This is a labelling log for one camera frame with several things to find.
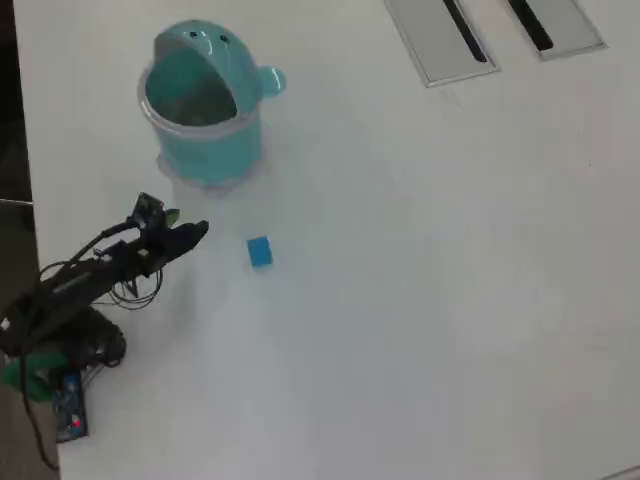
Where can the green table clamp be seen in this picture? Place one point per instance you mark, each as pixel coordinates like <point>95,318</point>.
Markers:
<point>35,370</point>

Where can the blue lego block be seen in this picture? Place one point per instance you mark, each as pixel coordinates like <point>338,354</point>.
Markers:
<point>260,251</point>

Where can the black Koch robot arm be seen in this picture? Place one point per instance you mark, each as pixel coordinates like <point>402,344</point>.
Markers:
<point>65,287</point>

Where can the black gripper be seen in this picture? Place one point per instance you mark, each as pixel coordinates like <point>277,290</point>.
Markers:
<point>147,250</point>

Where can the teal whale-shaped bin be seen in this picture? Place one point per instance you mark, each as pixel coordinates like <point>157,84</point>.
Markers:
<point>210,150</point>

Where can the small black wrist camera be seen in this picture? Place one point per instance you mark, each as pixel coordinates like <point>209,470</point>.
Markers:
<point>147,209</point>

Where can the blue controller circuit board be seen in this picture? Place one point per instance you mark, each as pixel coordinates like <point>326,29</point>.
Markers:
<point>70,405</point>

